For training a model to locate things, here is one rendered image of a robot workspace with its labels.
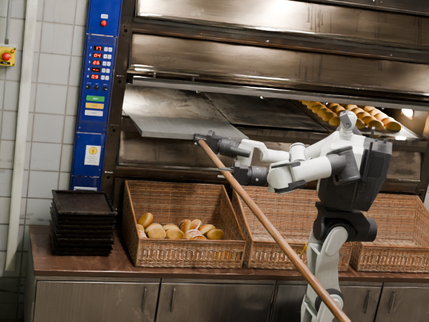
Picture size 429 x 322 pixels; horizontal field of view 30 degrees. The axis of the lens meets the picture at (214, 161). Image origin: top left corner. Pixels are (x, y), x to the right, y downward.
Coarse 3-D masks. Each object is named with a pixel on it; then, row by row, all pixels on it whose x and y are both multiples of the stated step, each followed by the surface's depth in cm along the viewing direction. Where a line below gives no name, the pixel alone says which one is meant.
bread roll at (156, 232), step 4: (152, 228) 418; (156, 228) 417; (160, 228) 418; (148, 232) 416; (152, 232) 416; (156, 232) 417; (160, 232) 417; (164, 232) 418; (152, 236) 415; (156, 236) 416; (160, 236) 417; (164, 236) 418
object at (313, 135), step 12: (252, 132) 434; (264, 132) 436; (276, 132) 438; (288, 132) 440; (300, 132) 441; (312, 132) 444; (324, 132) 447; (396, 144) 460; (408, 144) 462; (420, 144) 464
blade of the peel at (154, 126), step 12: (132, 120) 410; (144, 120) 413; (156, 120) 417; (168, 120) 420; (180, 120) 424; (192, 120) 428; (204, 120) 432; (144, 132) 387; (156, 132) 389; (168, 132) 390; (180, 132) 403; (192, 132) 406; (204, 132) 409; (216, 132) 413; (228, 132) 416; (240, 132) 415
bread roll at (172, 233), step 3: (168, 231) 419; (171, 231) 419; (174, 231) 419; (177, 231) 419; (180, 231) 420; (168, 234) 419; (171, 234) 419; (174, 234) 419; (177, 234) 419; (180, 234) 419; (183, 234) 420; (168, 237) 419; (171, 237) 419; (174, 237) 419; (177, 237) 419; (180, 237) 419; (183, 237) 420
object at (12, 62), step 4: (0, 44) 379; (4, 44) 381; (12, 44) 383; (16, 44) 385; (0, 48) 378; (4, 48) 378; (8, 48) 379; (12, 48) 379; (16, 48) 380; (0, 52) 379; (4, 52) 379; (8, 52) 380; (16, 52) 381; (0, 56) 379; (12, 56) 381; (16, 56) 382; (0, 60) 380; (8, 60) 381; (12, 60) 381; (16, 60) 382; (0, 64) 380; (4, 64) 381; (8, 64) 381; (12, 64) 382
